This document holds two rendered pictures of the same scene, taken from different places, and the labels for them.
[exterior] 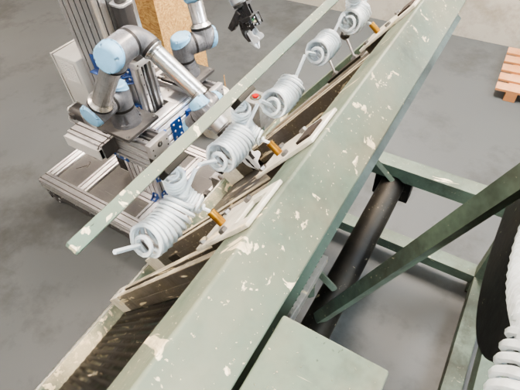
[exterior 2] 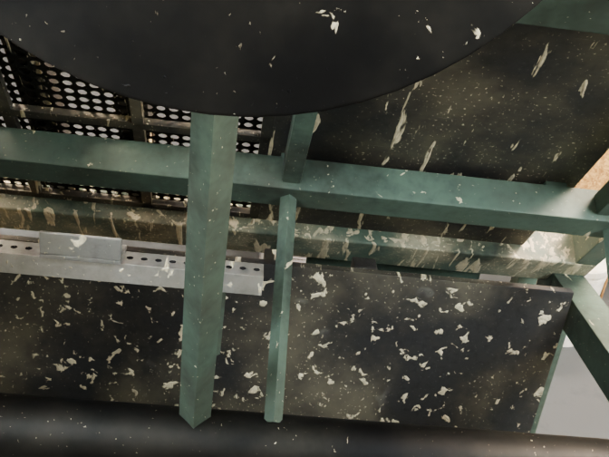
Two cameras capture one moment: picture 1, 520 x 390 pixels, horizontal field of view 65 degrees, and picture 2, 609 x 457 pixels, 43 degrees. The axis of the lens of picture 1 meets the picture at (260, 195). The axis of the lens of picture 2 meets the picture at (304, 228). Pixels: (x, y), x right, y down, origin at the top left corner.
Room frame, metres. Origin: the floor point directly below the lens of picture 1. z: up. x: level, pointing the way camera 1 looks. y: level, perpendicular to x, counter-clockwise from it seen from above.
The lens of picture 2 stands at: (0.08, -1.21, 1.69)
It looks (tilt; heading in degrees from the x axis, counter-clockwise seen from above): 25 degrees down; 50
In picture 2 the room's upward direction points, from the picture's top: 8 degrees clockwise
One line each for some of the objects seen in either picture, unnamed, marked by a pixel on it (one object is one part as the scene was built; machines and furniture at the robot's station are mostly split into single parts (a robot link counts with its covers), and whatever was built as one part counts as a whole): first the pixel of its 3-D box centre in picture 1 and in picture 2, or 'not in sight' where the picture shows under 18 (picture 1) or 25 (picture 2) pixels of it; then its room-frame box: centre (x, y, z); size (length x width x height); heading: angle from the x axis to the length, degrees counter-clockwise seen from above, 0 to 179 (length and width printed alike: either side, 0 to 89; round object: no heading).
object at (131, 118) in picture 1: (124, 113); not in sight; (1.72, 0.65, 1.09); 0.15 x 0.15 x 0.10
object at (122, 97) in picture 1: (116, 94); not in sight; (1.72, 0.65, 1.20); 0.13 x 0.12 x 0.14; 150
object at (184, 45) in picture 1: (183, 46); not in sight; (2.13, 0.36, 1.20); 0.13 x 0.12 x 0.14; 119
